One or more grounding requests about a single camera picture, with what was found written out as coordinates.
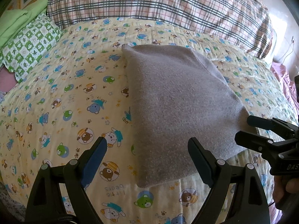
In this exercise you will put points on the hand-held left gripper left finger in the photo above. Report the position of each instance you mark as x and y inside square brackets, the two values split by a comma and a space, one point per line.
[92, 163]

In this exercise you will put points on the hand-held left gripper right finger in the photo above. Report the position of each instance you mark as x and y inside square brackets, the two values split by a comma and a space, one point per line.
[202, 161]

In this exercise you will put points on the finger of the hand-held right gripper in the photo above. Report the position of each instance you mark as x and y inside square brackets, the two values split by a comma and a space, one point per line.
[264, 123]
[254, 140]

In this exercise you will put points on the grey fleece garment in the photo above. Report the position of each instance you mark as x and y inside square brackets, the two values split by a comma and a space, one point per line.
[177, 107]

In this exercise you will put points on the person's right hand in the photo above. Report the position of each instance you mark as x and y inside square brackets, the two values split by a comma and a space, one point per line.
[280, 189]

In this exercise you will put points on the pink crumpled sheet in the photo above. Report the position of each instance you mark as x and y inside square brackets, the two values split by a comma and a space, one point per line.
[281, 79]

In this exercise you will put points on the yellow bear-print blanket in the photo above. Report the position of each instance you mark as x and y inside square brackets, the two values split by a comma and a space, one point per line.
[70, 86]

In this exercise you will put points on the floral grey cloth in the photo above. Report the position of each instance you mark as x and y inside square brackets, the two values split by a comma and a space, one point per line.
[11, 200]

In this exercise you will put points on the pink cloth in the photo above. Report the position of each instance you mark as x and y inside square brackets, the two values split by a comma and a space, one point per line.
[5, 79]

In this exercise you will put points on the green and white checked pillow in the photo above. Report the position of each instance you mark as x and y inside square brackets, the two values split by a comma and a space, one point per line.
[30, 46]

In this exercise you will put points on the plaid pillow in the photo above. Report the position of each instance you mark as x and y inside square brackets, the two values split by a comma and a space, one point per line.
[163, 2]

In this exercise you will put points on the light green cloth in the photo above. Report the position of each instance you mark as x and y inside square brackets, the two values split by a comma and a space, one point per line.
[21, 18]

